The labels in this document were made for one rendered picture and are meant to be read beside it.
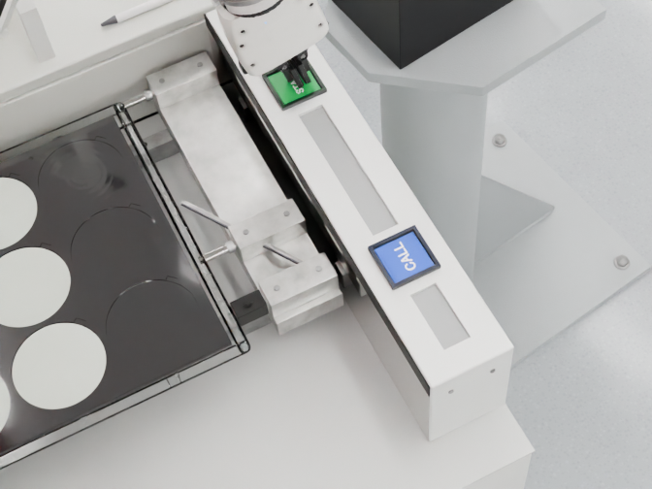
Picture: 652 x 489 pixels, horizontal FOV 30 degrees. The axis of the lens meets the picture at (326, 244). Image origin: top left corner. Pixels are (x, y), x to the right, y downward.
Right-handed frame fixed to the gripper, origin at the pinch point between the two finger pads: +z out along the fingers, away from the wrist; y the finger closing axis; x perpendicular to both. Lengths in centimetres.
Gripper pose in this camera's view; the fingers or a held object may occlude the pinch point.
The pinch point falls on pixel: (295, 67)
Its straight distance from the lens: 136.9
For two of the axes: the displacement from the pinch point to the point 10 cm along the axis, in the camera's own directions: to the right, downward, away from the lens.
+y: 8.6, -5.1, 0.0
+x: -4.5, -7.5, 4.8
